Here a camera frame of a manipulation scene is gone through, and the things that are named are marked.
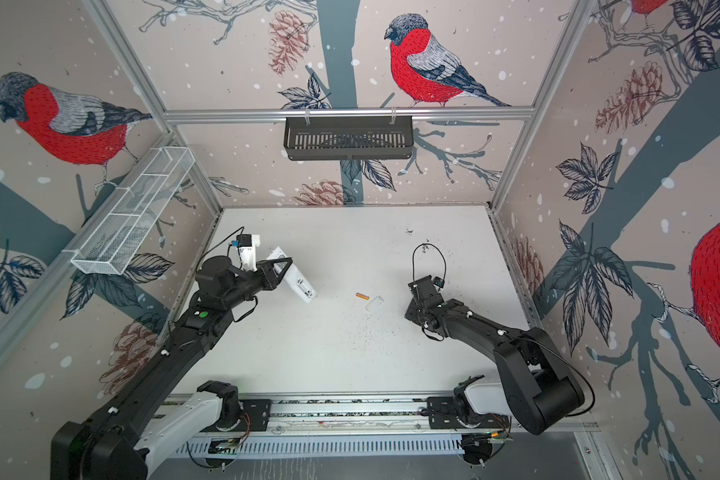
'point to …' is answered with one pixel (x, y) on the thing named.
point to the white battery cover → (374, 304)
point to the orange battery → (362, 296)
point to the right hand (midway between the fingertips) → (412, 315)
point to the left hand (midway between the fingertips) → (288, 261)
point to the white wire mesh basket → (119, 234)
